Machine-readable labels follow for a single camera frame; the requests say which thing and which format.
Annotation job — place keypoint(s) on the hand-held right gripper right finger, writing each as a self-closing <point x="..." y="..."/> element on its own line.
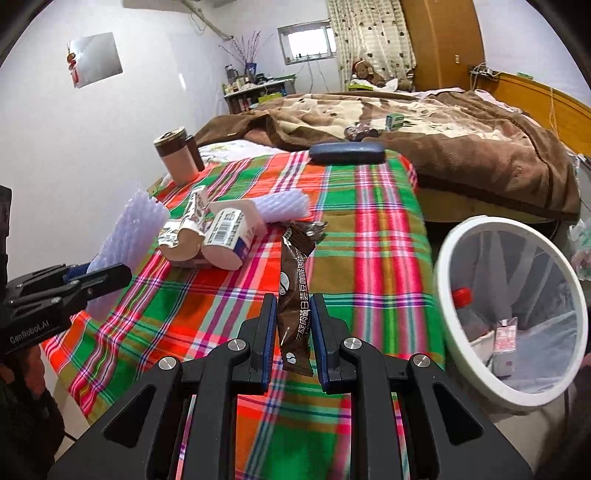
<point x="318" y="341"/>

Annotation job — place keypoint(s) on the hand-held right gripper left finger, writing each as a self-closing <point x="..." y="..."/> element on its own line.
<point x="270" y="337"/>

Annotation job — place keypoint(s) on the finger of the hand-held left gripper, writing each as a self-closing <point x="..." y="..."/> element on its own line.
<point x="51" y="273"/>
<point x="99" y="279"/>

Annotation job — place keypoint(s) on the white foam fruit net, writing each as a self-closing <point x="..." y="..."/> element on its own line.
<point x="281" y="207"/>
<point x="129" y="230"/>

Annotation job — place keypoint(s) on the brown coffee packet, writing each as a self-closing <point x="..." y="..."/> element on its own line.
<point x="295" y="277"/>

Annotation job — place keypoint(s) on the crushed brown paper cup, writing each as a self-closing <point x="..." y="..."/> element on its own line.
<point x="182" y="244"/>

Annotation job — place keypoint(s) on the white barcode paper cup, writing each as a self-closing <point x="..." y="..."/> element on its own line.
<point x="226" y="235"/>

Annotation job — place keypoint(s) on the white black patterned carton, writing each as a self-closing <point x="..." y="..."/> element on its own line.
<point x="196" y="205"/>

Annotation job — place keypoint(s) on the white trash bin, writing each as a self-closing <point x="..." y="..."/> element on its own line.
<point x="443" y="277"/>

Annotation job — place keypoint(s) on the plastic bottle red label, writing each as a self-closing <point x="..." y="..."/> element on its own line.
<point x="466" y="318"/>

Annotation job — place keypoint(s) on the pink drink carton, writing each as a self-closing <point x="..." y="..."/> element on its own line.
<point x="505" y="344"/>

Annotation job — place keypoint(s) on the person's left forearm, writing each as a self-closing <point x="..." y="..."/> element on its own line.
<point x="23" y="406"/>

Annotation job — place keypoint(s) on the red green plaid tablecloth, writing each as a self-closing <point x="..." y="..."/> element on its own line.
<point x="369" y="230"/>

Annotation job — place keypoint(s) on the pink tumbler brown lid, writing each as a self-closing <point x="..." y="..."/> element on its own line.
<point x="175" y="157"/>

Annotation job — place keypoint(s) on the white floral bed sheet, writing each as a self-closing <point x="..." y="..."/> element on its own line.
<point x="231" y="150"/>

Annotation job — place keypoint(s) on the dark blue glasses case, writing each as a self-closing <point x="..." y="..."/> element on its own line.
<point x="346" y="152"/>

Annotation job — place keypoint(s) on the red hanging ornament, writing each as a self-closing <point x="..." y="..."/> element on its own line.
<point x="73" y="62"/>

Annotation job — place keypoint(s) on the dark crumpled wrapper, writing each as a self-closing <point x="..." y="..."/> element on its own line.
<point x="362" y="133"/>

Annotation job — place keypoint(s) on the small green box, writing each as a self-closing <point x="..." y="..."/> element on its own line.
<point x="395" y="121"/>

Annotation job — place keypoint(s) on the brown printed blanket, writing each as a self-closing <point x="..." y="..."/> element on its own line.
<point x="461" y="152"/>

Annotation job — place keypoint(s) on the cluttered side desk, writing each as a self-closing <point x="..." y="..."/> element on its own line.
<point x="258" y="94"/>

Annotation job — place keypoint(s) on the vase with dried branches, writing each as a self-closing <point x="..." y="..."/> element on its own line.
<point x="249" y="62"/>

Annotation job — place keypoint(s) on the brown teddy bear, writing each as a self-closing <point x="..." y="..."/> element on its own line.
<point x="369" y="71"/>

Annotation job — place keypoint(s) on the pink bed sheet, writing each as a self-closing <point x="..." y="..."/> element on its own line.
<point x="438" y="93"/>

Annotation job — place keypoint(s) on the printed plastic bag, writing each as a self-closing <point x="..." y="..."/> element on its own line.
<point x="581" y="240"/>

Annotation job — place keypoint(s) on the white air conditioner pipe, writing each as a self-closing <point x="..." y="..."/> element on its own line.
<point x="207" y="18"/>

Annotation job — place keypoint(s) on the small barred window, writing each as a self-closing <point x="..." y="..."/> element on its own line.
<point x="307" y="44"/>

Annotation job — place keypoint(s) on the heart patterned curtain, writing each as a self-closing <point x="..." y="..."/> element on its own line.
<point x="369" y="32"/>

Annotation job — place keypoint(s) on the white power strip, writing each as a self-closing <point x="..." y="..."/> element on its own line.
<point x="482" y="71"/>

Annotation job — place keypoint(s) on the wooden wardrobe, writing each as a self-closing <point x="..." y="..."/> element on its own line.
<point x="443" y="41"/>

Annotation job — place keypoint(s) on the wooden bed headboard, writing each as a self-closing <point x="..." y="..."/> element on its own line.
<point x="545" y="92"/>

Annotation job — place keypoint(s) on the wall socket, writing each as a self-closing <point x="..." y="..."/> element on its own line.
<point x="156" y="184"/>

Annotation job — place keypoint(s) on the silver wall mirror sheet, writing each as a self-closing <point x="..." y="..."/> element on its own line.
<point x="97" y="57"/>

